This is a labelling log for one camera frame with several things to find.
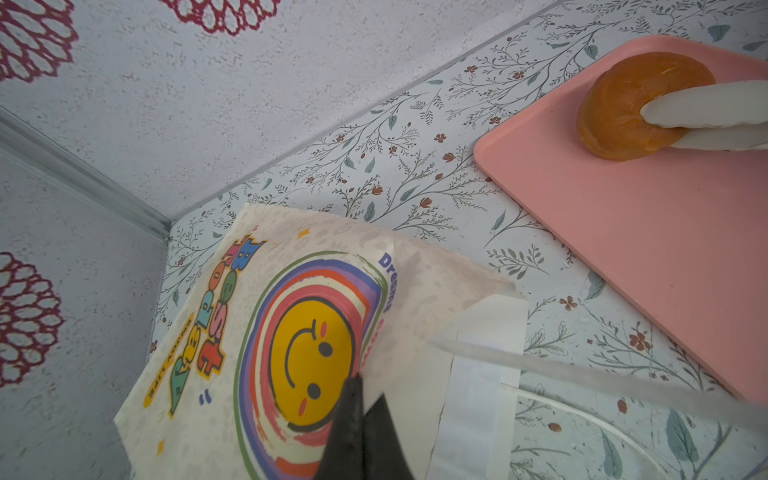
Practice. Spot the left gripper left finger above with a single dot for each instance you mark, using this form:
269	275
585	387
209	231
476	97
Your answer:
343	457

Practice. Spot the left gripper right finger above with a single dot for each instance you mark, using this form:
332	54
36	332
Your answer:
383	457

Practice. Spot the white paper bag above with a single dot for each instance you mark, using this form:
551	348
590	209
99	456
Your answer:
245	382

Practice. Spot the round brown bun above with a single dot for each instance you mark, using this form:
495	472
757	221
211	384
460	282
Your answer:
609	120

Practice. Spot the metal tongs white tips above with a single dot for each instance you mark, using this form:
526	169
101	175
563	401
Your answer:
721	117

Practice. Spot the pink plastic tray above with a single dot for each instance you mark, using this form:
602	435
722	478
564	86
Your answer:
681	234

